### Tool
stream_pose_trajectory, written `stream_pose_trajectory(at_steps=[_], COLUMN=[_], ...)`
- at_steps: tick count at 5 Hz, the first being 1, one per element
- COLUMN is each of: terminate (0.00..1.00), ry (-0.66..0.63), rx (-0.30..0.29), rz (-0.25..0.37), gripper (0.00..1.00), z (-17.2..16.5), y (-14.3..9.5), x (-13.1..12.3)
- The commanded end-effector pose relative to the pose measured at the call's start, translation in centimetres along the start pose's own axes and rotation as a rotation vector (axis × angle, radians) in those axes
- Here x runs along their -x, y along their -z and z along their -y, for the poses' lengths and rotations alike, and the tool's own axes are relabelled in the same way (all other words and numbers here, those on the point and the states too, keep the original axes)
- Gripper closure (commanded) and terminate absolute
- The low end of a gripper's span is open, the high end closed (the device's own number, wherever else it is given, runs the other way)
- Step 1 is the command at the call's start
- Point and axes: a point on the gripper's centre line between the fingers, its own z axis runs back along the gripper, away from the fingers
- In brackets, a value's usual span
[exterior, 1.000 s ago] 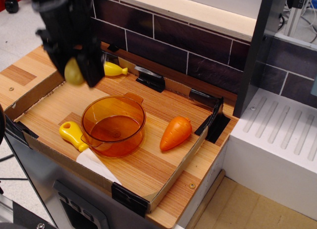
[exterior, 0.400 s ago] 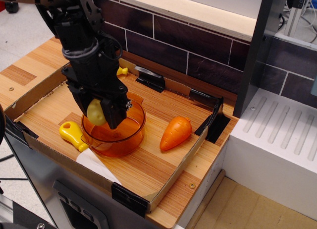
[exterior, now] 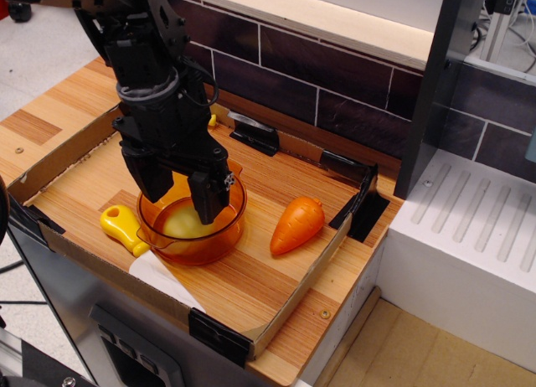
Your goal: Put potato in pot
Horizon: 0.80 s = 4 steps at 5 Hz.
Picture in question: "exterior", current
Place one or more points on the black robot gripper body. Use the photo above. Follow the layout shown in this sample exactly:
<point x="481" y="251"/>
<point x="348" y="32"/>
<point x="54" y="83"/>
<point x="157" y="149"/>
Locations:
<point x="171" y="120"/>

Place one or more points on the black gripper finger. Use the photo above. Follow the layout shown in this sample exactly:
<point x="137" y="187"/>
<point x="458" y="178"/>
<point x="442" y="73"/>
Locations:
<point x="209" y="196"/>
<point x="153" y="180"/>

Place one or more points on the yellow toy potato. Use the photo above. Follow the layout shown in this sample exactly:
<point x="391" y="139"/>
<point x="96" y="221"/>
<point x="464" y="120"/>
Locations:
<point x="181" y="221"/>

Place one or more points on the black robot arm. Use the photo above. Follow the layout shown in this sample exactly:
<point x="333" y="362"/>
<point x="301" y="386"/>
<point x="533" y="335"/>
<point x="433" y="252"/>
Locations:
<point x="141" y="40"/>

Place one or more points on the orange transparent plastic pot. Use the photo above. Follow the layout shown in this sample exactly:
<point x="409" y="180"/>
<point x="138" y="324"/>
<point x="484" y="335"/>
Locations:
<point x="229" y="224"/>

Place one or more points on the cardboard fence with black tape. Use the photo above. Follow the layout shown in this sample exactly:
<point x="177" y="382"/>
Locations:
<point x="266" y="313"/>

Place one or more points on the orange toy carrot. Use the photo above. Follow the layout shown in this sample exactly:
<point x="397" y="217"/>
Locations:
<point x="302" y="219"/>

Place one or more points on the black office chair wheel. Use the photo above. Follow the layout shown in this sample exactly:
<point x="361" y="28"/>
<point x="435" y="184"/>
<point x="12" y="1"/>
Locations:
<point x="19" y="12"/>

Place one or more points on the white toy sink drainboard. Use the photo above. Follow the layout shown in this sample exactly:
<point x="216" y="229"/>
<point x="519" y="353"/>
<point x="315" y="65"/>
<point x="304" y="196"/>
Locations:
<point x="460" y="254"/>

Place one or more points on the yellow handled white toy knife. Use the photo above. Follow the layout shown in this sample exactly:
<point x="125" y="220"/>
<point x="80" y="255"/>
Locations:
<point x="121" y="224"/>

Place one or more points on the dark grey vertical post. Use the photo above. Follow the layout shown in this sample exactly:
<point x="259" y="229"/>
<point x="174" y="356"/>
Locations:
<point x="451" y="45"/>

